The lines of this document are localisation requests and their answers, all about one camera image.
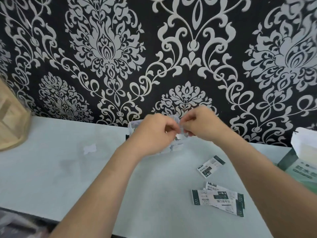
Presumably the person's right hand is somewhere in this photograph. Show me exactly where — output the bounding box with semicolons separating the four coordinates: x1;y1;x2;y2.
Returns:
180;106;237;143

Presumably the person's left hand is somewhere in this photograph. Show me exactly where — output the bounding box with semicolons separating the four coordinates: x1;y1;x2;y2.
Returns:
125;114;181;157

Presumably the pile of white green packets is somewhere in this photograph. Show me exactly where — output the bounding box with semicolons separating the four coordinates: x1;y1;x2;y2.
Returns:
191;155;246;218

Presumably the green white cardboard carton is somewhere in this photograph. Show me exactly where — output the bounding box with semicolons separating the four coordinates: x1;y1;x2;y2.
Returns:
277;127;317;194

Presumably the person's right forearm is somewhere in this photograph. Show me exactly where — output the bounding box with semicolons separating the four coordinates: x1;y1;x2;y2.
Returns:
219;132;317;238

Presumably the person's left forearm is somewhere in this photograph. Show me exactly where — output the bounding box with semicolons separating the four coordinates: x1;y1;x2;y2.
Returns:
48;143;144;238

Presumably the crumpled plastic bag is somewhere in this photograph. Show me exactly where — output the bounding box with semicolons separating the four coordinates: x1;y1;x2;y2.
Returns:
0;209;57;238

